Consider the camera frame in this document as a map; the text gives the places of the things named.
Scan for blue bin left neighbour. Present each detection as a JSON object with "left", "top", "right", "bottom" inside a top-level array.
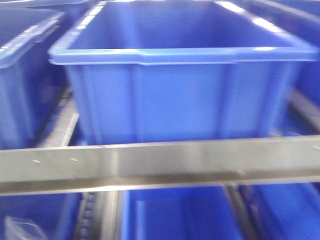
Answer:
[{"left": 0, "top": 7, "right": 67, "bottom": 149}]

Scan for steel shelf rail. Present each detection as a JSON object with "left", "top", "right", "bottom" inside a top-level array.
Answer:
[{"left": 0, "top": 135, "right": 320, "bottom": 195}]

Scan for blue bin lower left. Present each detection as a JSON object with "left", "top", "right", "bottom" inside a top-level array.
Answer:
[{"left": 0, "top": 193, "right": 83, "bottom": 240}]

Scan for blue target bin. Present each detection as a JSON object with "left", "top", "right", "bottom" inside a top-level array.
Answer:
[{"left": 49, "top": 0, "right": 319, "bottom": 145}]

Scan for blue bin lower shelf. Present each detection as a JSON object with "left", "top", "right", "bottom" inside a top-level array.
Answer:
[{"left": 120, "top": 186, "right": 244, "bottom": 240}]

